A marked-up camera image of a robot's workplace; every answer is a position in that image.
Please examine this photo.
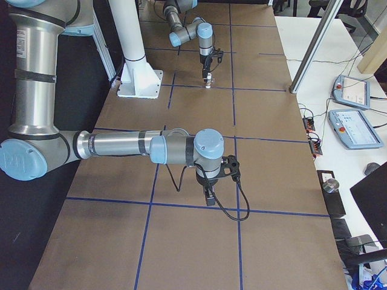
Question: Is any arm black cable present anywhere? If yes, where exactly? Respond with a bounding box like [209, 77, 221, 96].
[165, 163, 251, 220]

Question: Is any orange black connector block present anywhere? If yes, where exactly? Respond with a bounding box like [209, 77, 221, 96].
[302, 117, 315, 132]

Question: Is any black monitor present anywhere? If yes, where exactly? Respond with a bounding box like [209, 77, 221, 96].
[350, 163, 387, 248]

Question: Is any silver metal cylinder weight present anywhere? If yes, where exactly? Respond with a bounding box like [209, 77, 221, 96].
[322, 178, 339, 193]

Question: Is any black computer mouse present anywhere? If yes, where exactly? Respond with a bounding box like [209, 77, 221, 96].
[364, 163, 380, 176]

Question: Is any far teach pendant tablet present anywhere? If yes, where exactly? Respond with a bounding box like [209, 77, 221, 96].
[332, 74, 371, 110]

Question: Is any white PPR valve fitting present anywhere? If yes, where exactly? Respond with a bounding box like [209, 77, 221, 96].
[204, 76, 213, 89]

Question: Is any teach pendant tablet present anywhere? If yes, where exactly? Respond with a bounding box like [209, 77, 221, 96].
[328, 109, 384, 150]
[332, 74, 371, 110]

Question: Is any brown paper table cover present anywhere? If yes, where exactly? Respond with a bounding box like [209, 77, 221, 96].
[30, 3, 346, 289]

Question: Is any aluminium frame post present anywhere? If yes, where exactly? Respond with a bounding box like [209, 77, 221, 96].
[289, 0, 343, 94]

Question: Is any near teach pendant tablet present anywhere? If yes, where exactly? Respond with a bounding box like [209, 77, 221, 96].
[328, 109, 384, 150]

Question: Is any white mounting column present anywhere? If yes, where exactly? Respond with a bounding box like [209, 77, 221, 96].
[109, 0, 163, 99]

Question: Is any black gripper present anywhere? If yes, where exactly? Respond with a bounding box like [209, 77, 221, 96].
[196, 174, 218, 206]
[200, 54, 212, 80]

